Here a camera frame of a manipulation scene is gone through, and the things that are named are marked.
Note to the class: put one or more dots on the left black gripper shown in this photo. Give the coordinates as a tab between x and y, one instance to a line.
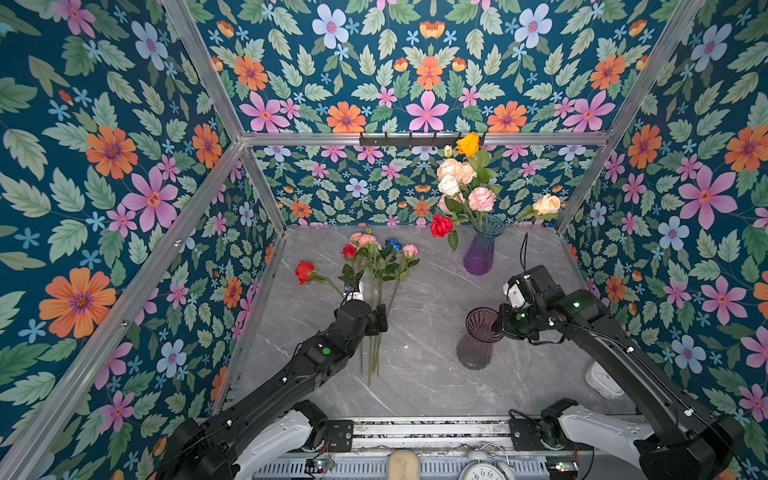
377	326

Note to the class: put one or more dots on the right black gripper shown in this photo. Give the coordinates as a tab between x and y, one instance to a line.
505	328

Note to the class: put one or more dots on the dark purple glass vase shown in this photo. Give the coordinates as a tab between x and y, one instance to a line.
483	330

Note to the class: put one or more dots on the blue purple glass vase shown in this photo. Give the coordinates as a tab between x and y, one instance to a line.
479	257

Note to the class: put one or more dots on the cream yellow rose stem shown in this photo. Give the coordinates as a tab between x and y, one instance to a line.
545	208

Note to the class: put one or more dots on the red rose stem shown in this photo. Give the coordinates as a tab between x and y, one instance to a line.
446	226

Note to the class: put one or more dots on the pink peony flower stem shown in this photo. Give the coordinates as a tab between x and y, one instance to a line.
482	201

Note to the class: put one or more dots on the orange yellow rose stem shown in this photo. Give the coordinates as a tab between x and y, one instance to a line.
471	147

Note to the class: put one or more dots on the peach peony flower stem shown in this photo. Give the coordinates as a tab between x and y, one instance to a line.
452	162

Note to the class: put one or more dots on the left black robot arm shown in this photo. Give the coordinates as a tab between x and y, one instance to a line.
211	449

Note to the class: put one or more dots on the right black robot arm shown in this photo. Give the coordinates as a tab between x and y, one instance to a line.
680	438

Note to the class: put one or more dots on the mixed flower bunch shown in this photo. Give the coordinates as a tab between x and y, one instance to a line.
382	267

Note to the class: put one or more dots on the white round device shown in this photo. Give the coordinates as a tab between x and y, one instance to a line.
598	379

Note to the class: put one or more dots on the white alarm clock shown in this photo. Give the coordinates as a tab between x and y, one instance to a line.
480	467

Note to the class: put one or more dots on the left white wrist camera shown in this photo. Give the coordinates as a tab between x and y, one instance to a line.
353	292

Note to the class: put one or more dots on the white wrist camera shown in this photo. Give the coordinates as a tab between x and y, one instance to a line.
353	292
514	296

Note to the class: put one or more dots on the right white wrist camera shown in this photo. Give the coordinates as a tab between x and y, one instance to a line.
514	296

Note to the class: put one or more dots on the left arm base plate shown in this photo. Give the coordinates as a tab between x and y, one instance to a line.
334	436

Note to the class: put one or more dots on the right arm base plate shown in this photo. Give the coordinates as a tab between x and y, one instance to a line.
529	433

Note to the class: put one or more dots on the aluminium mounting rail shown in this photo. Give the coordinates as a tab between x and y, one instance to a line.
420	429

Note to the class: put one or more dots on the beige wooden handle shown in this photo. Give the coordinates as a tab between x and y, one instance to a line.
403	465

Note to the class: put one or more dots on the black hook rail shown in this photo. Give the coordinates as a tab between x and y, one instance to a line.
409	139

